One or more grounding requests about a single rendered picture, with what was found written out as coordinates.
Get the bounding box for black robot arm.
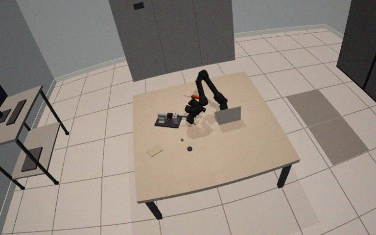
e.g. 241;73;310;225
185;70;228;114

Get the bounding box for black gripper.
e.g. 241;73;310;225
186;108;199;124

